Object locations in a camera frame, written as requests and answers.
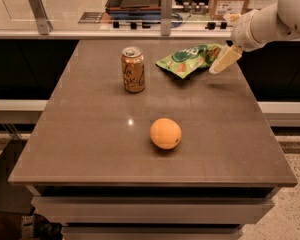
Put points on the left metal glass bracket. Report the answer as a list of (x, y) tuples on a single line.
[(43, 24)]

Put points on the green rice chip bag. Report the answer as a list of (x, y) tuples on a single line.
[(185, 61)]

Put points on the lower grey drawer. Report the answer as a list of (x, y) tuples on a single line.
[(152, 233)]

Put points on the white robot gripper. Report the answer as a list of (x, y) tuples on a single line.
[(242, 33)]

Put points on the grey drawer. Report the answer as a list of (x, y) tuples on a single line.
[(152, 233), (152, 210)]

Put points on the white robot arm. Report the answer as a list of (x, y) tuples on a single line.
[(254, 29)]

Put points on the upper grey drawer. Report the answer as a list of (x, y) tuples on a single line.
[(152, 210)]

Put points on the orange fruit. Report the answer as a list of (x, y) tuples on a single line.
[(165, 133)]

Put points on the metal glass bracket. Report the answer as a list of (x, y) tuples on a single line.
[(43, 24), (166, 12)]

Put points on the middle metal glass bracket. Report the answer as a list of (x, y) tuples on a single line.
[(166, 12)]

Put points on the open dark tray box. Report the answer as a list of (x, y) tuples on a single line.
[(134, 9)]

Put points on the gold soda can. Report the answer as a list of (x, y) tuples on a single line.
[(132, 61)]

